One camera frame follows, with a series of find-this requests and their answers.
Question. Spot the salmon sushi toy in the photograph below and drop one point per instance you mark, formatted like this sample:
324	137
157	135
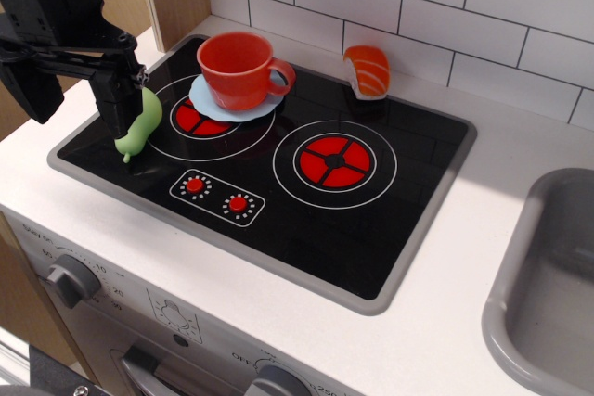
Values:
368	72

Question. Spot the right grey oven knob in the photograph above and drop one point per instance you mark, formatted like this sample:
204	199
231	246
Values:
274	381

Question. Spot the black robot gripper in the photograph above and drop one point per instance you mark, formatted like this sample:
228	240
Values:
54	28

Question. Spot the left red stove button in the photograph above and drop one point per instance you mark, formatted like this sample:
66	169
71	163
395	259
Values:
195	185

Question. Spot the left grey timer knob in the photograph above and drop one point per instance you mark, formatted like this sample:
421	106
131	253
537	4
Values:
72	281

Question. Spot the light blue plate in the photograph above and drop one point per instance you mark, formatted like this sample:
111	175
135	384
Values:
203	102

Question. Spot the red plastic cup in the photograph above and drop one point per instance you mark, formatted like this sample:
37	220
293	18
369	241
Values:
241	71

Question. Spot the black toy stove top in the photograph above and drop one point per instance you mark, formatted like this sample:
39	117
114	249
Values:
341	192

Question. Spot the right red stove button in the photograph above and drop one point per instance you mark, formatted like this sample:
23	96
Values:
238	204

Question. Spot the grey toy sink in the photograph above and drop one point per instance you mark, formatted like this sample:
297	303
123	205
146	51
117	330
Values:
538	318

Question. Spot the green toy pear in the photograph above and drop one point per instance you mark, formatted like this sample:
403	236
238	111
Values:
143	126

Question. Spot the red stove button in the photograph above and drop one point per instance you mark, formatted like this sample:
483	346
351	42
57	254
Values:
195	185
238	204

